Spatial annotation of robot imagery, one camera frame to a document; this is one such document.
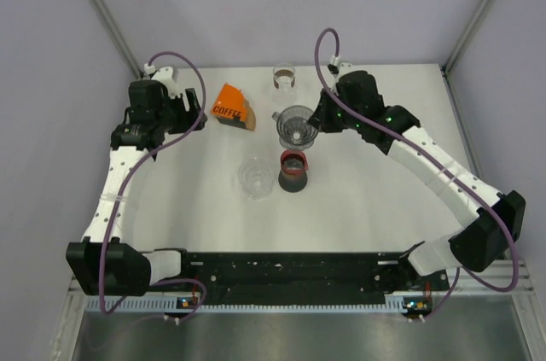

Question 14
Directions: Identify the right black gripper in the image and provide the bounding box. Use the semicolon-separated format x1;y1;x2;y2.
308;89;363;134

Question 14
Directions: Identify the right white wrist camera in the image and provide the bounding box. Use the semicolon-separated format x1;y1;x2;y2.
327;55;353;79

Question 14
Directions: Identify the aluminium frame post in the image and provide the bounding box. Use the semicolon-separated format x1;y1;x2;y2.
441;0;496;79
89;0;143;79

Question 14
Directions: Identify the right aluminium frame post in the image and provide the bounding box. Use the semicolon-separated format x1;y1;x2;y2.
441;0;496;79

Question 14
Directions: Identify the left aluminium frame post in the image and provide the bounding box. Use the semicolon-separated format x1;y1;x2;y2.
89;0;143;79

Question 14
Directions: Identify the clear glass dripper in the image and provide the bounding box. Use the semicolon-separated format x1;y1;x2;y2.
238;157;274;201

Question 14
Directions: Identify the orange coffee filter box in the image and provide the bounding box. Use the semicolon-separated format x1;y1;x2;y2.
211;84;256;131

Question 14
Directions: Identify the grey transparent dripper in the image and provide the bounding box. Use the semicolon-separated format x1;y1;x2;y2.
272;105;318;151

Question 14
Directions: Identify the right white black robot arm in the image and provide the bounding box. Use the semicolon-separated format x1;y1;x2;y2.
309;63;526;289

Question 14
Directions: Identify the clear glass flask with coffee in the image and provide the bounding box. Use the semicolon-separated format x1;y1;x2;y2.
273;63;296;106

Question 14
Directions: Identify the dark carafe with red lid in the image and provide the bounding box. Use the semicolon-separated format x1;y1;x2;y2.
278;149;308;193

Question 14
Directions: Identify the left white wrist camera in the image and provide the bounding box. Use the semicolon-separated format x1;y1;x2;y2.
143;63;182;98

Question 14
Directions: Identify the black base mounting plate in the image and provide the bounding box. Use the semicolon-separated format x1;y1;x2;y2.
156;253;448;306

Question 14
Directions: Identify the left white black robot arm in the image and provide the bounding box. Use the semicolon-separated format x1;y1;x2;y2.
66;79;206;296

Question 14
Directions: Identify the grey slotted cable duct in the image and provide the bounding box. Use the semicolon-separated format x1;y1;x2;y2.
87;294;432;315

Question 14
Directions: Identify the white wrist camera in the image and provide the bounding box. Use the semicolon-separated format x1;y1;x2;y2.
327;55;353;79
143;63;182;98

